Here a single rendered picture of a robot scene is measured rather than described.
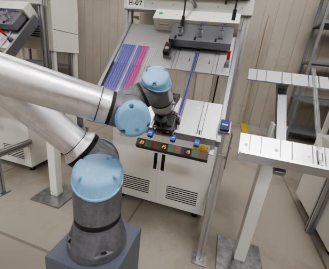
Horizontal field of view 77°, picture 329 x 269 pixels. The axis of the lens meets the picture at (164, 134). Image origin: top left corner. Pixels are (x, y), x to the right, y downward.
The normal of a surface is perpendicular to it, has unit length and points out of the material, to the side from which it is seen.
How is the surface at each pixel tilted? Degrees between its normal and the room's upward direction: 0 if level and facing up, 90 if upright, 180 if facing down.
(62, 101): 103
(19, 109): 95
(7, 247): 0
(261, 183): 90
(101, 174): 7
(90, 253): 73
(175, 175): 90
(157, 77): 47
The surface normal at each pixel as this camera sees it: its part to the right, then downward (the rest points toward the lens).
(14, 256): 0.11, -0.94
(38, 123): 0.23, 0.37
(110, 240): 0.67, 0.02
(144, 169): -0.28, 0.29
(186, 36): -0.13, -0.43
